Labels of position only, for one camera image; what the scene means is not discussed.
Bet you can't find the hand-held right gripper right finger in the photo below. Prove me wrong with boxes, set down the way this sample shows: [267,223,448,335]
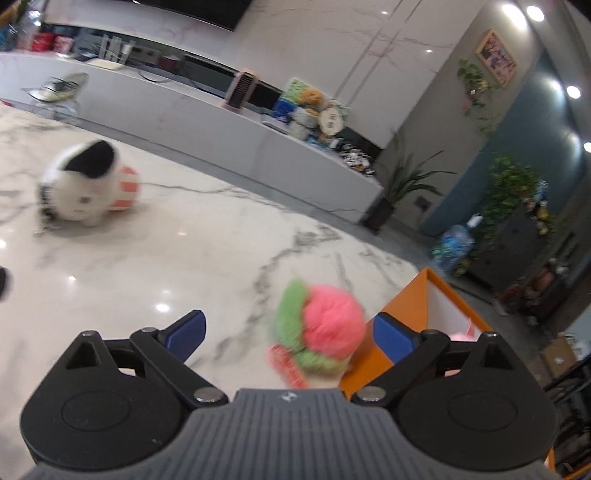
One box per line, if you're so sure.
[351,313,515,408]

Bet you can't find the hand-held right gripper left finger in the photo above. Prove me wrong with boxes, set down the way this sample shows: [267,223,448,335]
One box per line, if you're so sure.
[65,310,229,407]

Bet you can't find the orange cardboard box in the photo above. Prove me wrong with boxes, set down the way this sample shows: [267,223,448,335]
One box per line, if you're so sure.
[339,268,557,472]

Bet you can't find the pink peach plush toy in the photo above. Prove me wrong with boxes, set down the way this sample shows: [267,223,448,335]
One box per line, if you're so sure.
[267,278,366,389]

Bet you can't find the blue water jug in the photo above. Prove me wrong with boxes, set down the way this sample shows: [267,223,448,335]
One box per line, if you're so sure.
[431,215,483,278]

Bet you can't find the long-leaf potted plant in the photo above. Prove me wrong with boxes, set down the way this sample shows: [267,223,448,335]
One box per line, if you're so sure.
[362,134,458,232]

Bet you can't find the dark grey cabinet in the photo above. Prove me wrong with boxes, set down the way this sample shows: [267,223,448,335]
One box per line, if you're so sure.
[471,203,578,296]

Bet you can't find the brown cardboard carton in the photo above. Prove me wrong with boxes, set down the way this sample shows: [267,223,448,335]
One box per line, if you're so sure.
[540,332,591,384]

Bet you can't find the white and black plush toy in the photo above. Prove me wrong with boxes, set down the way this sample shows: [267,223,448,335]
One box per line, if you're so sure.
[37,140,140,229]

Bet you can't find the black and white checkered toy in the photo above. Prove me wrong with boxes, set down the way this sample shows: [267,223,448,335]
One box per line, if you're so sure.
[339,143,376,176]

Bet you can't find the green pothos plant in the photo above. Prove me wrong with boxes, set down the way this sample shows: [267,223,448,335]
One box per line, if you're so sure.
[482,154,543,259]

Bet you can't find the white marble media console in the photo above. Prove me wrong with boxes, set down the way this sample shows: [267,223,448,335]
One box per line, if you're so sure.
[0,51,384,224]

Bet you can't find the round white hand fan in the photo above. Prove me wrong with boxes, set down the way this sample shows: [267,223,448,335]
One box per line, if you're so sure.
[318,104,348,136]

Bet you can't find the grey knitted pot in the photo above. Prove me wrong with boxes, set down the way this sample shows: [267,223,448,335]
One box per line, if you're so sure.
[291,107,320,139]

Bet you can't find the blue tissue pack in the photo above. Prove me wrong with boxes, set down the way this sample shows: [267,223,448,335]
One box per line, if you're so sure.
[272,99,296,123]

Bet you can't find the pink desk heater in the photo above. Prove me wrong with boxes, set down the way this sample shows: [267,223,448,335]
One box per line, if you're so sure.
[225,68,257,112]

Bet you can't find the brown teddy bear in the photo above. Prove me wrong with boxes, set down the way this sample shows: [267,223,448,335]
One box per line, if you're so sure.
[298,88,326,110]

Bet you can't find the hanging vine plant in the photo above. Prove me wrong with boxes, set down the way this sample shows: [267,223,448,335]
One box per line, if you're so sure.
[457,58,504,139]

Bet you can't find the green picture board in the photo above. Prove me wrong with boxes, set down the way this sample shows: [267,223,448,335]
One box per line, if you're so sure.
[281,78,310,103]

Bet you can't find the small fan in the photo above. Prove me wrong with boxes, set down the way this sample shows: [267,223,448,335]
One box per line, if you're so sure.
[21,71,90,125]

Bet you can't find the white router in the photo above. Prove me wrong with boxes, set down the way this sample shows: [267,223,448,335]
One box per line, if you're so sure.
[95,34,134,71]

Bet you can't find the black television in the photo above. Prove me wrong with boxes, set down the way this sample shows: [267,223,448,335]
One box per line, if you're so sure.
[152,0,252,32]

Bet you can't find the red gift boxes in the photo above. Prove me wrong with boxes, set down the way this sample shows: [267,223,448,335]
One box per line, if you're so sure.
[30,32,75,54]

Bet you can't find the framed wall picture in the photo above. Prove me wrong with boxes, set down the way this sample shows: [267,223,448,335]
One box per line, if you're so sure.
[475,30,518,86]

